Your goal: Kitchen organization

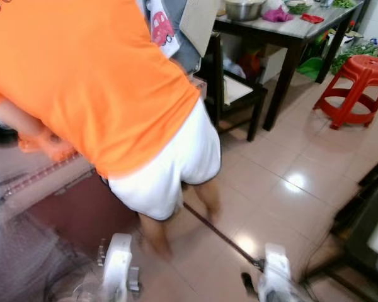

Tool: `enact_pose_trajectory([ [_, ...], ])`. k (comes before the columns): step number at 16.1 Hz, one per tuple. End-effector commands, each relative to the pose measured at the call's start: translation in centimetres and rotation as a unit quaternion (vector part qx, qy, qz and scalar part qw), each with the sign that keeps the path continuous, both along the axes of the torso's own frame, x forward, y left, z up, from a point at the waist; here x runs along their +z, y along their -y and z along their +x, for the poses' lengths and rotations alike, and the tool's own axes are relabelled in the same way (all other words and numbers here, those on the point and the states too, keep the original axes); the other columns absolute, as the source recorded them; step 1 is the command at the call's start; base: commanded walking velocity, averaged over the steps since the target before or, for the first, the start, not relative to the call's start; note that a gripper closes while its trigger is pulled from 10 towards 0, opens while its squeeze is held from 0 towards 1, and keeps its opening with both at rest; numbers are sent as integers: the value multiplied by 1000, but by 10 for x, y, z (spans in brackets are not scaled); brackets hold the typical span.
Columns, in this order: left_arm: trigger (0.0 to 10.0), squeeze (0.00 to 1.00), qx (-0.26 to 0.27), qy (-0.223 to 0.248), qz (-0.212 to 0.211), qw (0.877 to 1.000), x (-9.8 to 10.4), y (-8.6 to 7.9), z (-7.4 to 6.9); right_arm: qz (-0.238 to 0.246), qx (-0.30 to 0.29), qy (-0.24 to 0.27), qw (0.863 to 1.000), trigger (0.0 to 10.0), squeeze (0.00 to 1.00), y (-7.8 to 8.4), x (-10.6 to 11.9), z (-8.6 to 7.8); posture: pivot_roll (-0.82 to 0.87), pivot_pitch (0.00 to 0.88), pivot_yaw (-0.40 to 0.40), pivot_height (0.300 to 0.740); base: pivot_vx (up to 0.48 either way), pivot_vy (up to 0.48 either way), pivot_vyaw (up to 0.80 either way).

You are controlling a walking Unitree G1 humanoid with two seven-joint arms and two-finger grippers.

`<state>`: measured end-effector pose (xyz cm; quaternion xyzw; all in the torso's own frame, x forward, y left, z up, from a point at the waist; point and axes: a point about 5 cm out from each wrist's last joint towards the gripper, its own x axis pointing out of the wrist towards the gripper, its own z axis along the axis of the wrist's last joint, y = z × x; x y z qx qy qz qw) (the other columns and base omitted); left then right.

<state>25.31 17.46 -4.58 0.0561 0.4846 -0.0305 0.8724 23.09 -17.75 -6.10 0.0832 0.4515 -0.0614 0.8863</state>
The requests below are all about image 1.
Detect purple cloth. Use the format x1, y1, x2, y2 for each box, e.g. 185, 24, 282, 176
261, 5, 295, 24

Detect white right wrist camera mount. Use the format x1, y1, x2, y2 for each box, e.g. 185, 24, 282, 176
258, 244, 297, 302

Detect green plastic dustpan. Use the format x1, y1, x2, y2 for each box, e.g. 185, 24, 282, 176
296, 57, 325, 81

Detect grey dish rack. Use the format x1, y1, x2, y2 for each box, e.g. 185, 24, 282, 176
167, 0, 205, 75

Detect large steel mixing bowl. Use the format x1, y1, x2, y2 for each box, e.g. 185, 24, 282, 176
224, 0, 267, 23

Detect red plastic stool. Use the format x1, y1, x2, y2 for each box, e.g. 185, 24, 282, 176
313, 55, 378, 131

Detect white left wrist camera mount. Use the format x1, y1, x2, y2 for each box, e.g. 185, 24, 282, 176
101, 233, 134, 302

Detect beige cutting board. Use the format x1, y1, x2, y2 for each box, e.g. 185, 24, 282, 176
180, 0, 222, 57

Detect dark red base cabinet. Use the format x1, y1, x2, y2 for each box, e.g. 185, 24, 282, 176
25, 173, 139, 252

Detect small red cloth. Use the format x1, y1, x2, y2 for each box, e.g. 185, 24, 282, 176
301, 13, 325, 25

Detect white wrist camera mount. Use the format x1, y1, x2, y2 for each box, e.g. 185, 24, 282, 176
101, 233, 134, 302
258, 244, 297, 302

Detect person orange shirt white shorts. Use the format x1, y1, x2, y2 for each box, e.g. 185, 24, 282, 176
0, 0, 222, 260

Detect black low table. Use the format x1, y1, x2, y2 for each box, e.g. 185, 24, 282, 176
302, 157, 378, 296

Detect green leafy vegetables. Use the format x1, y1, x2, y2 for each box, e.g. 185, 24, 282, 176
331, 41, 378, 73

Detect dark wooden table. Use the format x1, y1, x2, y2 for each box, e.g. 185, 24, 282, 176
213, 0, 369, 131

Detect white towel red car print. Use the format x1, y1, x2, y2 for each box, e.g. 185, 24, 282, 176
148, 0, 180, 59

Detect bowl of green vegetables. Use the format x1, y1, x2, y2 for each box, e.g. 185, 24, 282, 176
283, 0, 312, 14

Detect dark wooden chair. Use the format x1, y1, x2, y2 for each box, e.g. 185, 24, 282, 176
202, 31, 268, 142

